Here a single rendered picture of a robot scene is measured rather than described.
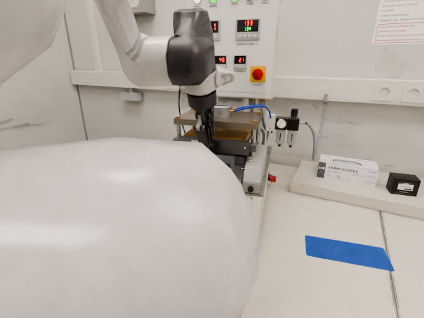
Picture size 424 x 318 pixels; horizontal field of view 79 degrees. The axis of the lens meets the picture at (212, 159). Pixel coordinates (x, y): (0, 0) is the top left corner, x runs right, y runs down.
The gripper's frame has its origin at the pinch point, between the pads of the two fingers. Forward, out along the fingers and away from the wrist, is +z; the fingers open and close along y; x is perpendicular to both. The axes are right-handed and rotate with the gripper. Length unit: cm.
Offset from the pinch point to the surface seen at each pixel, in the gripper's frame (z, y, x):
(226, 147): 1.0, -4.1, 4.4
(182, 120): -5.8, -7.9, -10.3
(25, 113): 27, -54, -143
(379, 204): 33, -17, 59
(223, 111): -6.0, -14.0, 1.9
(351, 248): 26, 8, 45
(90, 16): -18, -105, -107
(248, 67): -13.0, -33.6, 7.2
